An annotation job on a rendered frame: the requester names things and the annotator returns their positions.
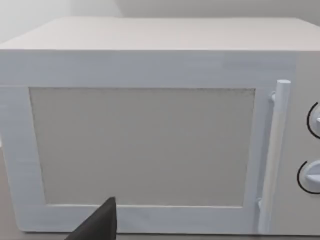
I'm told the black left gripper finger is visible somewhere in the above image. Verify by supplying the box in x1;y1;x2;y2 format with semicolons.
64;196;118;240

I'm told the pale microwave door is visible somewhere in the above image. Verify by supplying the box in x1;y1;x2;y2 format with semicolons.
0;84;276;235

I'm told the pale microwave oven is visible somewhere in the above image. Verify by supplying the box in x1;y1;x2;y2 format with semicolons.
0;16;320;237

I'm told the white microwave knob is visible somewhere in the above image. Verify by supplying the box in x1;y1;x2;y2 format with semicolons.
306;101;320;140
296;159;320;195

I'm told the pale microwave door handle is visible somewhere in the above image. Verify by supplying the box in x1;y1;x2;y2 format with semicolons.
256;79;292;235

